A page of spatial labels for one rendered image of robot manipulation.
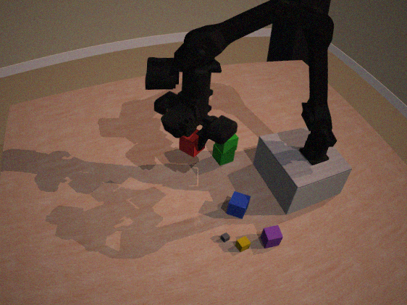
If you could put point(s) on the purple block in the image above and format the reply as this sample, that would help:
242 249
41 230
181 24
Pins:
271 236

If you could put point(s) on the blue block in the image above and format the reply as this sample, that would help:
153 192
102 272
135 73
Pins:
238 204

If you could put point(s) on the red block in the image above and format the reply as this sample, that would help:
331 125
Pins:
189 145

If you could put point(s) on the green block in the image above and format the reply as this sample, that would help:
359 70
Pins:
230 145
222 158

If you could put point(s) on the small yellow block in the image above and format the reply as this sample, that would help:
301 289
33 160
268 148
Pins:
242 244

